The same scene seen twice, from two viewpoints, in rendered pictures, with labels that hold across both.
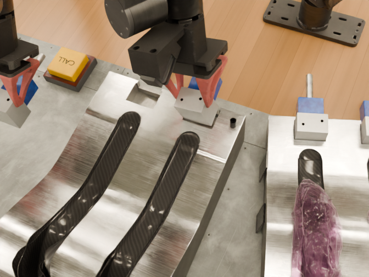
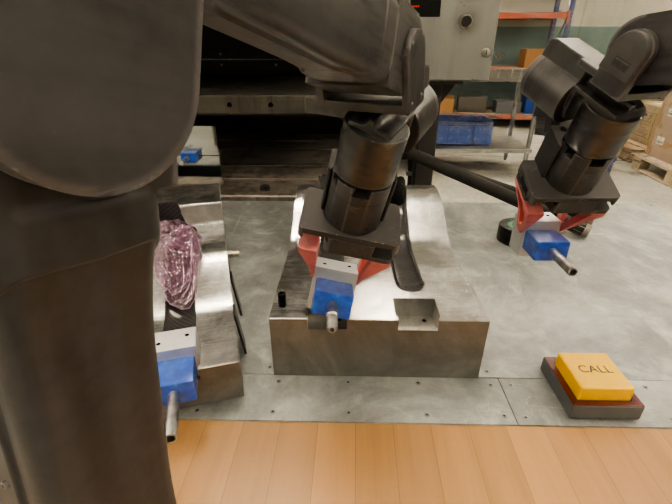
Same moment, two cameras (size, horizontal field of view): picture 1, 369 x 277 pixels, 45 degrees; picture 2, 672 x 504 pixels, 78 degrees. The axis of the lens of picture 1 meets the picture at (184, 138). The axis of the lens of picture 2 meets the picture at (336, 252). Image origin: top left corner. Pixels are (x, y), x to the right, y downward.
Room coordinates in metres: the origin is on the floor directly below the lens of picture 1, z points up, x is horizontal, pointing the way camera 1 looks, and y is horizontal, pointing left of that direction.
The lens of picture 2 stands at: (0.74, -0.25, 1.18)
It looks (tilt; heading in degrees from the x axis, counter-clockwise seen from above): 28 degrees down; 148
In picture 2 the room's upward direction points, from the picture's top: straight up
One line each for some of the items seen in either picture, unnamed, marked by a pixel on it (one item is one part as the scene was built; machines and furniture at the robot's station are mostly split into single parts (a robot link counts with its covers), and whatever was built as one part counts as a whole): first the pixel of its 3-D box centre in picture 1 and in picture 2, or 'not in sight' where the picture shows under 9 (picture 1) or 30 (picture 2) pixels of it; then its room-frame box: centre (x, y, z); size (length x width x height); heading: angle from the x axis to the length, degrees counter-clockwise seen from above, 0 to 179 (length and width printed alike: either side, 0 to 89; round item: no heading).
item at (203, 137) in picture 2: not in sight; (200, 137); (-0.74, 0.12, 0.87); 0.50 x 0.27 x 0.17; 147
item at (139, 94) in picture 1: (146, 100); (414, 321); (0.44, 0.05, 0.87); 0.05 x 0.05 x 0.04; 57
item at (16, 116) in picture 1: (22, 84); (548, 248); (0.47, 0.25, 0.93); 0.13 x 0.05 x 0.05; 147
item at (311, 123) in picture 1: (309, 106); (174, 387); (0.38, -0.22, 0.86); 0.13 x 0.05 x 0.05; 164
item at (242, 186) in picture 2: not in sight; (198, 162); (-0.84, 0.12, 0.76); 1.30 x 0.84 x 0.07; 57
